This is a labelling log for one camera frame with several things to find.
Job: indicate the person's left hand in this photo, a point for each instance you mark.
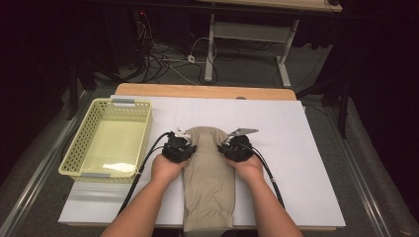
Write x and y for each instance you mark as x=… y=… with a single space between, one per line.
x=168 y=171

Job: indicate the pale yellow plastic basket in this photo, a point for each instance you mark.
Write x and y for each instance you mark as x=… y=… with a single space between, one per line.
x=112 y=144

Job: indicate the dark metal stand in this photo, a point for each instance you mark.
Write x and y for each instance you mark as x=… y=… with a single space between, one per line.
x=344 y=112
x=73 y=98

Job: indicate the white metal desk frame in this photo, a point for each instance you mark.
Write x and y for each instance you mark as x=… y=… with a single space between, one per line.
x=250 y=32

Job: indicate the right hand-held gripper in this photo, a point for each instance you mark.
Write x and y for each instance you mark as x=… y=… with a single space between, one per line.
x=237 y=149

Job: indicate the person's right hand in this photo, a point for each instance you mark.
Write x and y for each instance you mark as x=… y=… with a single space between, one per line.
x=248 y=169

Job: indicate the light wooden desk top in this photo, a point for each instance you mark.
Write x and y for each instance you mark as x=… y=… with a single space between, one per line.
x=270 y=4

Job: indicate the white foam board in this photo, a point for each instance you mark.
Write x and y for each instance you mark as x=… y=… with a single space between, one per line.
x=280 y=164

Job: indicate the white power adapter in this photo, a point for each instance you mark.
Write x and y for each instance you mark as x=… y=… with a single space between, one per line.
x=191 y=59

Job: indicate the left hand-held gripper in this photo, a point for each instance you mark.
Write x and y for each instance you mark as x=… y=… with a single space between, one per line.
x=178 y=149

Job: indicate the grey metal floor rail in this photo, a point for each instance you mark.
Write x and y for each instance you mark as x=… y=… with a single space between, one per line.
x=359 y=184
x=33 y=177

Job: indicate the beige pants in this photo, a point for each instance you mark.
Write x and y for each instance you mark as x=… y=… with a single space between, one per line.
x=209 y=184

